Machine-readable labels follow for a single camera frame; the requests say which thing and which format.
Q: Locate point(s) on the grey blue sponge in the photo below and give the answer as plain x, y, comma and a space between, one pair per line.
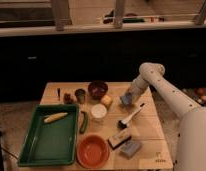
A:
130, 148

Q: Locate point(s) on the small brown toy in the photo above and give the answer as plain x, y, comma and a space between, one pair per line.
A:
67, 99

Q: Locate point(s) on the wooden table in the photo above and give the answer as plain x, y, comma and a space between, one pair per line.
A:
145, 127

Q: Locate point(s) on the green plastic tray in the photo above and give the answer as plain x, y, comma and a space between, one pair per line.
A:
50, 144

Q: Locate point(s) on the dark red bowl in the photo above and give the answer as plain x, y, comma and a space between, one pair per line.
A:
97, 89

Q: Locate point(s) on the yellow corn cob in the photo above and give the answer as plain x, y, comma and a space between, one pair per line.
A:
54, 117

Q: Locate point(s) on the black pen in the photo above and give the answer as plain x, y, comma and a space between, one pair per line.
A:
58, 92

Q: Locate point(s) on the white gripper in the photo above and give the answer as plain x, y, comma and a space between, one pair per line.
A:
135, 97

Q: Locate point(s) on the green cucumber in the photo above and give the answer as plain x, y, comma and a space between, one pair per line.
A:
84, 123

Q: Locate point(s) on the yellow fruit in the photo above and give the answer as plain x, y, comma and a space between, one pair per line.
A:
106, 100

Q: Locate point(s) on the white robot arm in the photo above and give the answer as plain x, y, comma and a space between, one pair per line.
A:
191, 144

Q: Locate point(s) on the orange bowl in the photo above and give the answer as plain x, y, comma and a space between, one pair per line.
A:
92, 152

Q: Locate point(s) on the white cup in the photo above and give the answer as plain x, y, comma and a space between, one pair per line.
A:
98, 112

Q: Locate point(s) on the wooden block eraser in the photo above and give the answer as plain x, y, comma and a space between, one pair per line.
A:
118, 139

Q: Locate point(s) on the dark metal cup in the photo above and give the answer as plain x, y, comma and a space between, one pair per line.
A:
80, 95

